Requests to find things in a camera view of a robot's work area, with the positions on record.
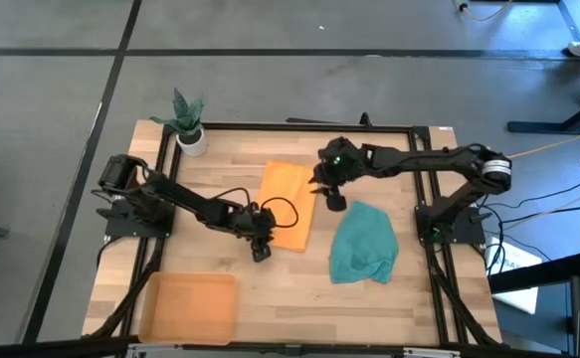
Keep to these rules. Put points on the black floor beam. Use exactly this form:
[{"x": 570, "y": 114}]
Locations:
[{"x": 543, "y": 273}]

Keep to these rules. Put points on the black camera mount beam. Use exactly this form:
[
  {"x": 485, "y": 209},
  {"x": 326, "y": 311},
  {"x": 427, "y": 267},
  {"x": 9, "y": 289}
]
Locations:
[{"x": 46, "y": 348}]

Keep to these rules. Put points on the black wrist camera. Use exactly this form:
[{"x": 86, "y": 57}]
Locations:
[
  {"x": 336, "y": 202},
  {"x": 261, "y": 253}
]

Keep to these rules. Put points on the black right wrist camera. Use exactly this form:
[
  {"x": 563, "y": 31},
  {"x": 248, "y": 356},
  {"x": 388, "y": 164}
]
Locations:
[{"x": 336, "y": 202}]

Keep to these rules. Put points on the orange microfiber towel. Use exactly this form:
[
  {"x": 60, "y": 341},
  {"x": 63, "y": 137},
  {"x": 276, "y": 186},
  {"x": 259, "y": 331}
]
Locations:
[{"x": 289, "y": 179}]

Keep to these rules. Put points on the black desk leg frame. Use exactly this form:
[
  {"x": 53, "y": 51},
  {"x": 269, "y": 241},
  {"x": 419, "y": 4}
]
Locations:
[{"x": 533, "y": 127}]

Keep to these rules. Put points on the teal microfiber towel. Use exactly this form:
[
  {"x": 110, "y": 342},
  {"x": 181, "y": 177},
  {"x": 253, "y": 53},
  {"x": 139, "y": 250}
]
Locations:
[{"x": 364, "y": 243}]

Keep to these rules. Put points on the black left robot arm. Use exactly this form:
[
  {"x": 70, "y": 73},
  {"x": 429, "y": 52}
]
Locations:
[{"x": 185, "y": 199}]

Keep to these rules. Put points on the orange plastic basket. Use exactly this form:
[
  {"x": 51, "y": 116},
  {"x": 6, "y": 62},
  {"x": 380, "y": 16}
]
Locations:
[{"x": 187, "y": 308}]

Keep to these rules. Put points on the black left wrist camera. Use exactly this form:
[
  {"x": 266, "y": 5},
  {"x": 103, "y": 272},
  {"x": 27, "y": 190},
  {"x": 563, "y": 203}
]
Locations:
[{"x": 261, "y": 253}]

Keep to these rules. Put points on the white cardboard box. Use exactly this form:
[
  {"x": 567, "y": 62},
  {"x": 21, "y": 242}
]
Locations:
[{"x": 518, "y": 301}]

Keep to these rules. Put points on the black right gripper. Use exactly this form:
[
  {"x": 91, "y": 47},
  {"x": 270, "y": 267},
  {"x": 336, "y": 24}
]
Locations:
[{"x": 341, "y": 159}]

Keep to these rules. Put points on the silver metal bracket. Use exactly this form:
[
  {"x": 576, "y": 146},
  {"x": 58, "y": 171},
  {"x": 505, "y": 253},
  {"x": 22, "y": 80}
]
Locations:
[
  {"x": 431, "y": 353},
  {"x": 155, "y": 350}
]

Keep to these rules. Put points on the black aluminium table frame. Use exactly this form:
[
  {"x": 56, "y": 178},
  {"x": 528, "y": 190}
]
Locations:
[{"x": 269, "y": 127}]

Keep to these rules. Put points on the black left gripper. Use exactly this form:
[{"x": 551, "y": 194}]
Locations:
[{"x": 254, "y": 221}]

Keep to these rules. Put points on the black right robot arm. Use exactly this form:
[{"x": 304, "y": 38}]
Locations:
[{"x": 419, "y": 159}]

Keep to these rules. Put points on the snake plant in white pot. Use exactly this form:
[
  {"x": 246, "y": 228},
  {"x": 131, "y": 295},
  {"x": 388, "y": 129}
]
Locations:
[{"x": 192, "y": 141}]

